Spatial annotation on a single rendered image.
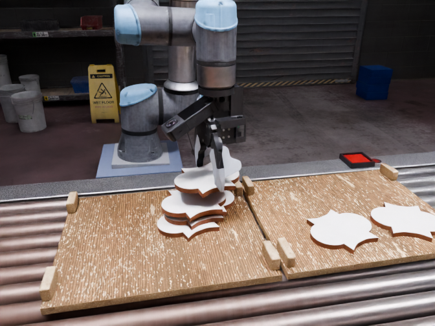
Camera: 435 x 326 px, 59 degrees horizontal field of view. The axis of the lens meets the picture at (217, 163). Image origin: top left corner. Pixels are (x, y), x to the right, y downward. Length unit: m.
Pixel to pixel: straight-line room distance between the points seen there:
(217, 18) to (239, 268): 0.45
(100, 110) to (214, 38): 3.72
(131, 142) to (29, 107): 3.12
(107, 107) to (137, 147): 3.13
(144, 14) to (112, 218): 0.43
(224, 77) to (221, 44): 0.06
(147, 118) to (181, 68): 0.19
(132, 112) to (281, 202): 0.56
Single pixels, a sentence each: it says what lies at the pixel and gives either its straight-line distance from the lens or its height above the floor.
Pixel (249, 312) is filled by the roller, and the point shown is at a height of 0.91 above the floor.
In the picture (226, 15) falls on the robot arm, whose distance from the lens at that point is 0.71.
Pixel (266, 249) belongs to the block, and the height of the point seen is 0.96.
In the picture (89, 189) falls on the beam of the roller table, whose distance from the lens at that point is 1.06.
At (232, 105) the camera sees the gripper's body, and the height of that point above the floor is 1.19.
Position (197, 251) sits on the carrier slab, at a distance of 0.76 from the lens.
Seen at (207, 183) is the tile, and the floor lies 1.03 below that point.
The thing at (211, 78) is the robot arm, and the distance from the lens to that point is 0.72.
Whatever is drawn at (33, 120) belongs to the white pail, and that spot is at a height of 0.12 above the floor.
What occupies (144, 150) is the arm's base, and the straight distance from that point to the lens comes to 1.25.
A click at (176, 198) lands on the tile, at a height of 0.98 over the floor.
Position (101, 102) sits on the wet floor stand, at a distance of 4.36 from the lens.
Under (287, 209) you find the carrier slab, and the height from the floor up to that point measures 0.94.
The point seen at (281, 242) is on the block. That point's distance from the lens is 0.75.
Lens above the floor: 1.41
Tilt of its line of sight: 25 degrees down
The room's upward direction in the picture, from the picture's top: straight up
